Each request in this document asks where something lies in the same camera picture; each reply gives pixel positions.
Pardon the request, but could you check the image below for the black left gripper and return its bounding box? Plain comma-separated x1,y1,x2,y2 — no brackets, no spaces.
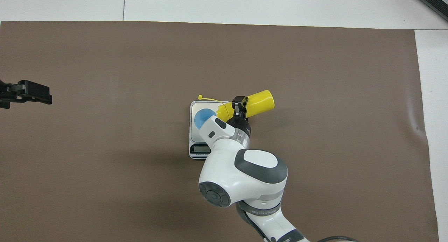
0,80,53,110

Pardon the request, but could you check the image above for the light blue plastic cup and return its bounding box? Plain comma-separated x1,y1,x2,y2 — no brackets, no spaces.
194,108,217,130

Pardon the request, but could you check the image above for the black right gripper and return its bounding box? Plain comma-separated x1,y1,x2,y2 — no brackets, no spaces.
229,96,251,131

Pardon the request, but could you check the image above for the brown paper mat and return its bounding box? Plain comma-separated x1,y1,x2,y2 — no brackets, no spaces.
0,21,440,242

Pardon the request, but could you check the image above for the yellow squeeze bottle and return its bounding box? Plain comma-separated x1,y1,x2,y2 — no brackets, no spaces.
198,90,275,121

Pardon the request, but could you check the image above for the silver digital kitchen scale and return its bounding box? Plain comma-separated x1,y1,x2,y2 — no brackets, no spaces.
189,101,233,161

